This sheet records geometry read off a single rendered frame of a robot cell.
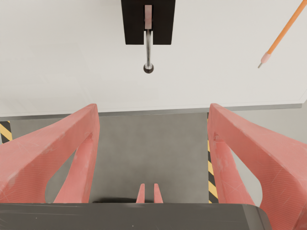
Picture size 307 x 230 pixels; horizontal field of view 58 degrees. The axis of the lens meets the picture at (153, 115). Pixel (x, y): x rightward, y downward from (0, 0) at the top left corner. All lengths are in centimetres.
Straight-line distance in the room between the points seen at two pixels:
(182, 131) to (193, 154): 14
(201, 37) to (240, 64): 9
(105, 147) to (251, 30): 121
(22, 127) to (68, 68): 121
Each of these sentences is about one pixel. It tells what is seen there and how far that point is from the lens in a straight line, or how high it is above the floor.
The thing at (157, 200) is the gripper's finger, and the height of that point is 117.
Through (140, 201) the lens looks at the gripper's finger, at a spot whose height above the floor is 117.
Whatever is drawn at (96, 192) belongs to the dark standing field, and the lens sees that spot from 161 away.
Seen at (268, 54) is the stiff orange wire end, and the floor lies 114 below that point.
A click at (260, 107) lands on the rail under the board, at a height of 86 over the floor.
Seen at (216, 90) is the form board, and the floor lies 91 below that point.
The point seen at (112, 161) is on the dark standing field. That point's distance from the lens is 152.
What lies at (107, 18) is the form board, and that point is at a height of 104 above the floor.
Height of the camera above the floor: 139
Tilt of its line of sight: 79 degrees down
